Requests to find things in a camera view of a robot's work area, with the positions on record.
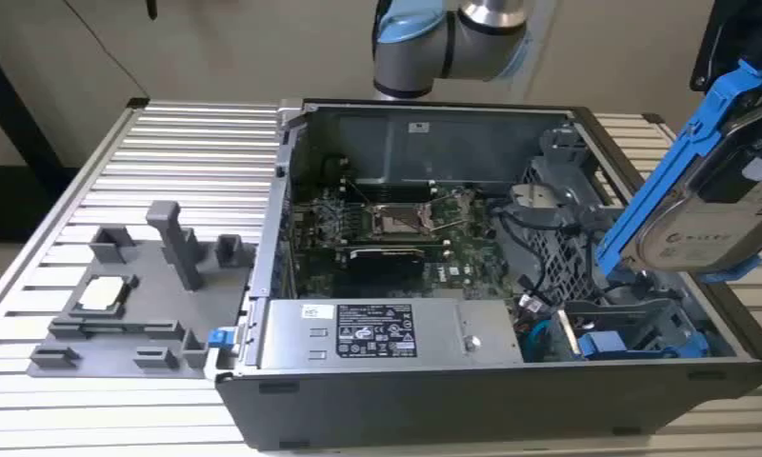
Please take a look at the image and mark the green motherboard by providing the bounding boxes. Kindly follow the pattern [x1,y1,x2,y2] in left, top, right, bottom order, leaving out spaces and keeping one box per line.
[288,183,515,301]

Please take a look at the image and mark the black open PC case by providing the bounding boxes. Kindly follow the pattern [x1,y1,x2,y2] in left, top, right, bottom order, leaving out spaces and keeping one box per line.
[213,97,762,451]

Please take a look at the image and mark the silver CPU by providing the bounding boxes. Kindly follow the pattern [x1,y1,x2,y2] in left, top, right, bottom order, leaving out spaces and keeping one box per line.
[78,275,131,310]

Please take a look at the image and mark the black graphics card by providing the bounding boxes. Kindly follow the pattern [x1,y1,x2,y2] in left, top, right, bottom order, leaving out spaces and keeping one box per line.
[338,245,426,287]

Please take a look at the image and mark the grey parts rack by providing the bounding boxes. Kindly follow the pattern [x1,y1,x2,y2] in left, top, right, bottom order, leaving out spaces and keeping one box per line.
[27,200,261,380]

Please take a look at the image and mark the hard disk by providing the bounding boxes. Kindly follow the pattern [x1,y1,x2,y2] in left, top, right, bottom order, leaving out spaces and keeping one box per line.
[592,59,762,287]

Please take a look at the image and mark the silver power supply unit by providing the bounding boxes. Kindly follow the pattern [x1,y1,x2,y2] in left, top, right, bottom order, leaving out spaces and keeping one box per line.
[255,298,523,368]

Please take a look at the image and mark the blue plastic bay bracket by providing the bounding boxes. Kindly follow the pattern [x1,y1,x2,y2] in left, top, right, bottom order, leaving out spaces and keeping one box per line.
[576,331,629,359]

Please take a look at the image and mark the grey metal disk bay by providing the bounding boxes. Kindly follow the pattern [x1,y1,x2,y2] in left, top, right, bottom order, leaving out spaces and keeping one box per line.
[561,283,738,363]

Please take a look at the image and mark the grey perforated drive cage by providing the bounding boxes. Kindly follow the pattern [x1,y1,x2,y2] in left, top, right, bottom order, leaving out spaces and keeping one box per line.
[500,126,629,301]

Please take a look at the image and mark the black disk power wire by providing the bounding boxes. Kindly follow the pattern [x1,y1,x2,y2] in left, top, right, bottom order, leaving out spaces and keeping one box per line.
[487,204,551,315]

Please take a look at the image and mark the CPU socket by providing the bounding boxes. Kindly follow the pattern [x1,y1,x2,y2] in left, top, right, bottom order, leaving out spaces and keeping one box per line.
[360,202,438,237]

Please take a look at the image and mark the blue disk data wire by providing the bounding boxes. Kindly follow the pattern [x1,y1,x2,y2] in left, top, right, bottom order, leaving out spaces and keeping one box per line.
[524,317,552,356]

